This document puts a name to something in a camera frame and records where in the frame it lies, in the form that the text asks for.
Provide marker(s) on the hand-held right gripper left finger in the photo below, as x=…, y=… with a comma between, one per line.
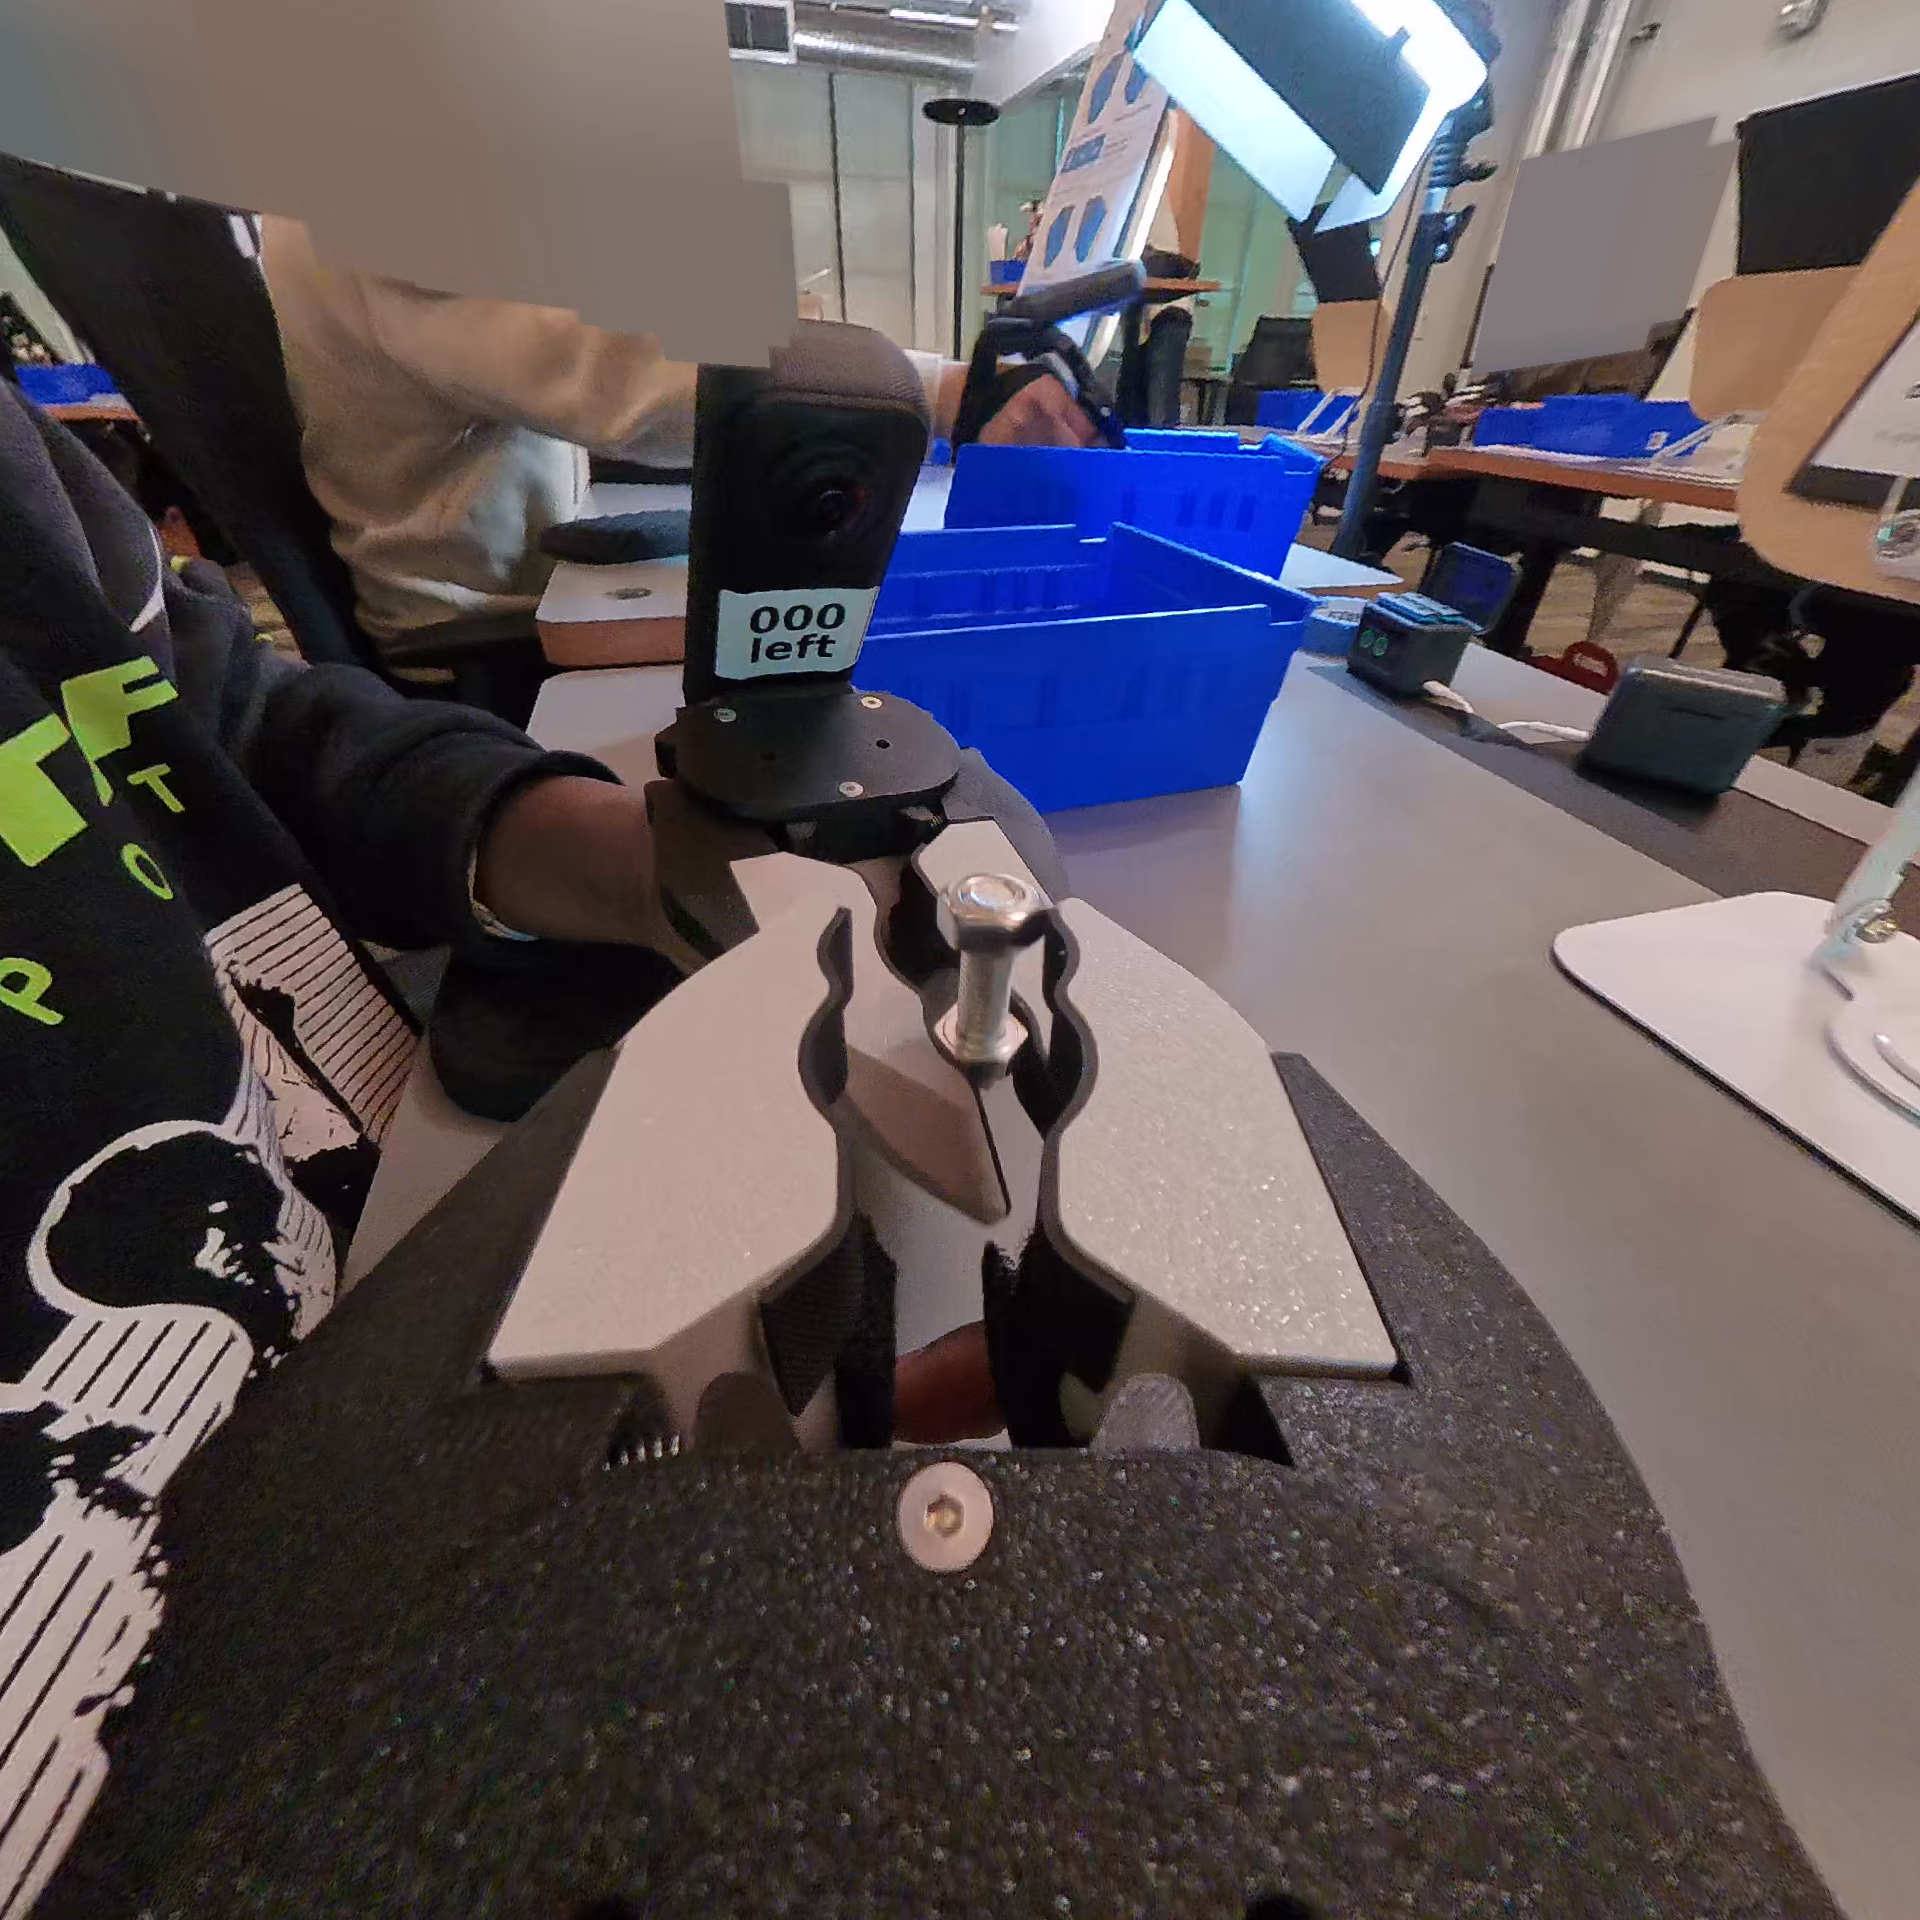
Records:
x=674, y=1185

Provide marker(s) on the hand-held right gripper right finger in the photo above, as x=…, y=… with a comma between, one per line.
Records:
x=1214, y=1200

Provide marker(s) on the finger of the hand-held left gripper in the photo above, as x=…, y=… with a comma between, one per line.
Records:
x=930, y=1126
x=975, y=849

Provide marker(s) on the long steel hex bolt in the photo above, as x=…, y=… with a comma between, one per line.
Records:
x=978, y=1004

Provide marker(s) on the blue plastic bin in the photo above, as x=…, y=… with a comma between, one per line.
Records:
x=1110, y=704
x=1140, y=495

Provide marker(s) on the person's left forearm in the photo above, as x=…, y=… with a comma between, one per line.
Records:
x=376, y=750

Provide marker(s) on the person's left hand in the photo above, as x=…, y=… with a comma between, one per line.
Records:
x=586, y=870

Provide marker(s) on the person's right hand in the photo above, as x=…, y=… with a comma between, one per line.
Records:
x=944, y=1388

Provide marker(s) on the black wrist rest pad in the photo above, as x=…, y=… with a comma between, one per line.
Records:
x=615, y=538
x=523, y=1036

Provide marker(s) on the blue tape roll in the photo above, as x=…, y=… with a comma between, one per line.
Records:
x=1328, y=629

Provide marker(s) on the black battery charger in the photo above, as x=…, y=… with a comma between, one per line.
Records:
x=1411, y=647

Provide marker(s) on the white display stand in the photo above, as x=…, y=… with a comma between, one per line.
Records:
x=1711, y=1004

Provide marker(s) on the person's printed black shirt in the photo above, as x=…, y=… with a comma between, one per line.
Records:
x=120, y=1126

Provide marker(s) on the red bag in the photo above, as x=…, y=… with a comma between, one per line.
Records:
x=1575, y=668

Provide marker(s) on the dark grey case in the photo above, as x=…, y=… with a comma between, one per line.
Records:
x=1680, y=728

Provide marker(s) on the instruction sheet on stand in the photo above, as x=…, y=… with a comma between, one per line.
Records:
x=1089, y=165

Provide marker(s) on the black floor lamp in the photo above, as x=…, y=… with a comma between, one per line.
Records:
x=962, y=112

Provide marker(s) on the wood-top desk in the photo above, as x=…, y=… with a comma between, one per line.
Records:
x=1575, y=474

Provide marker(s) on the black office chair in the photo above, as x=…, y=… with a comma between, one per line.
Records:
x=182, y=376

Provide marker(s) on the row of small blue bins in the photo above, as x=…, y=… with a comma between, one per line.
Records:
x=1575, y=429

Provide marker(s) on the studio light panel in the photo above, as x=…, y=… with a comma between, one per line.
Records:
x=1290, y=89

